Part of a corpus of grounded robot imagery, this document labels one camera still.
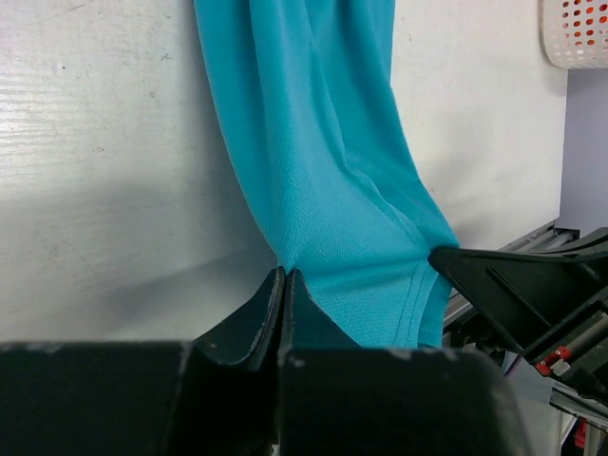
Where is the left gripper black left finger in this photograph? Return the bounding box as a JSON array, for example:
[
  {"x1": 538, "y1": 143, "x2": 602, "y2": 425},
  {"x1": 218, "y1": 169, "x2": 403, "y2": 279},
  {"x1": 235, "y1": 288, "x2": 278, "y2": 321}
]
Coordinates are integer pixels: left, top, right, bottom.
[{"x1": 1, "y1": 268, "x2": 285, "y2": 455}]

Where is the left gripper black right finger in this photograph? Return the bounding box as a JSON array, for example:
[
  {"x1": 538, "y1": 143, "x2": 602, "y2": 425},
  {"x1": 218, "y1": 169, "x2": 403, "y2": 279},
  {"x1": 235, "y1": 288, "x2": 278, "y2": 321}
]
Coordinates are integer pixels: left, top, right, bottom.
[{"x1": 279, "y1": 271, "x2": 523, "y2": 455}]

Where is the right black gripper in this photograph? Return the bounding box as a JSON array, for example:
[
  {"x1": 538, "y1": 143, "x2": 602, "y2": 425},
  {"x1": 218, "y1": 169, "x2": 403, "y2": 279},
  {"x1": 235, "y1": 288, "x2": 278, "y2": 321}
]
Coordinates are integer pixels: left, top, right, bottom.
[{"x1": 428, "y1": 228, "x2": 607, "y2": 418}]

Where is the teal t shirt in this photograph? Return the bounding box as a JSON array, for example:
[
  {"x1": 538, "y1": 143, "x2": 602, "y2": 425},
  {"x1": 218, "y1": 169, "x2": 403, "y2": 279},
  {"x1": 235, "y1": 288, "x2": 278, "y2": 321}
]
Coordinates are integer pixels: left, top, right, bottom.
[{"x1": 195, "y1": 1, "x2": 457, "y2": 348}]

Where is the white plastic basket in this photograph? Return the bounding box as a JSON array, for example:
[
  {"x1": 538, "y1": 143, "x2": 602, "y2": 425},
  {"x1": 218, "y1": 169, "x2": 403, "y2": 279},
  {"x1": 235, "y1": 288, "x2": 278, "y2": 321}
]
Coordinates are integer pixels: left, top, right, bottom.
[{"x1": 539, "y1": 0, "x2": 608, "y2": 69}]

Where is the orange t shirt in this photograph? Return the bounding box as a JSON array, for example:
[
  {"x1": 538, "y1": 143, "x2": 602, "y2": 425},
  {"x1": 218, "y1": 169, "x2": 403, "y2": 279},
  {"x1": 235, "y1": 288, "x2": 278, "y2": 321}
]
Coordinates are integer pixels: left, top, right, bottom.
[{"x1": 559, "y1": 0, "x2": 607, "y2": 53}]

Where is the aluminium rail frame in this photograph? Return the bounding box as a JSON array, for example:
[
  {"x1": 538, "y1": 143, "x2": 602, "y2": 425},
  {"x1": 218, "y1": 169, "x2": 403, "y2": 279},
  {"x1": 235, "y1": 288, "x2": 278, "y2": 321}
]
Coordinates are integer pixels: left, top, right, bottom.
[{"x1": 441, "y1": 218, "x2": 608, "y2": 456}]

